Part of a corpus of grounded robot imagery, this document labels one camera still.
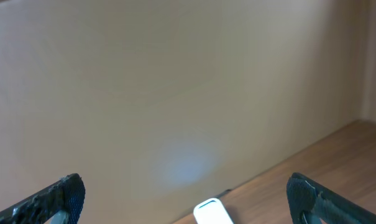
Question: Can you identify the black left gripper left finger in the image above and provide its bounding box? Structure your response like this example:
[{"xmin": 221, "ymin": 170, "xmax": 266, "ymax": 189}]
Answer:
[{"xmin": 0, "ymin": 174, "xmax": 85, "ymax": 224}]

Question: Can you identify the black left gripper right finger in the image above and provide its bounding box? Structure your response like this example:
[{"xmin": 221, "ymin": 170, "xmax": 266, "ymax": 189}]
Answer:
[{"xmin": 287, "ymin": 172, "xmax": 376, "ymax": 224}]

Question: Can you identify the white barcode scanner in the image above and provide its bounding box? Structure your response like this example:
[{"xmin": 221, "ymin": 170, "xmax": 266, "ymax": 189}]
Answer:
[{"xmin": 193, "ymin": 198, "xmax": 234, "ymax": 224}]

